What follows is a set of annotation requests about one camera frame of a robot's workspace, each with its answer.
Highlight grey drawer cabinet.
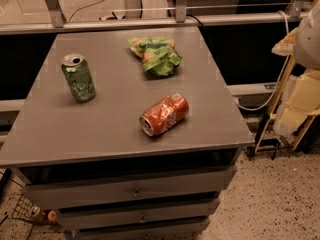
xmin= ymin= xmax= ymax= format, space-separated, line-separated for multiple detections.
xmin=0 ymin=27 xmax=252 ymax=240

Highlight red coke can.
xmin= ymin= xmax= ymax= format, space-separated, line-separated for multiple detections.
xmin=139 ymin=93 xmax=189 ymax=137

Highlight black cable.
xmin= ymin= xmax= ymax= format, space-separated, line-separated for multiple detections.
xmin=186 ymin=14 xmax=218 ymax=52

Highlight yellow metal cart frame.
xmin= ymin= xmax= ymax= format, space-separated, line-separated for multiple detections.
xmin=248 ymin=56 xmax=320 ymax=158

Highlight white cable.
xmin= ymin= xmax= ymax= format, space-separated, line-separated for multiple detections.
xmin=235 ymin=10 xmax=292 ymax=112

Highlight metal railing frame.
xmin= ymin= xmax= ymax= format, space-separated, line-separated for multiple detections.
xmin=0 ymin=0 xmax=317 ymax=35

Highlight green soda can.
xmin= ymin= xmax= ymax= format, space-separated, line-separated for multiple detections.
xmin=61 ymin=53 xmax=96 ymax=102

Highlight orange fruit in basket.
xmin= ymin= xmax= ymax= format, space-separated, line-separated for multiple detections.
xmin=47 ymin=210 xmax=57 ymax=223

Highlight wire basket on floor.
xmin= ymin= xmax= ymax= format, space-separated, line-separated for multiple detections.
xmin=12 ymin=195 xmax=47 ymax=223

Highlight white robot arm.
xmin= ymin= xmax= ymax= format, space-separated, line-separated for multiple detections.
xmin=272 ymin=0 xmax=320 ymax=70

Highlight green chip bag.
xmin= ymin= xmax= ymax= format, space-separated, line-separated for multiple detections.
xmin=127 ymin=36 xmax=182 ymax=77

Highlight can in basket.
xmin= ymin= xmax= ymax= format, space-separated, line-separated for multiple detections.
xmin=30 ymin=206 xmax=46 ymax=221

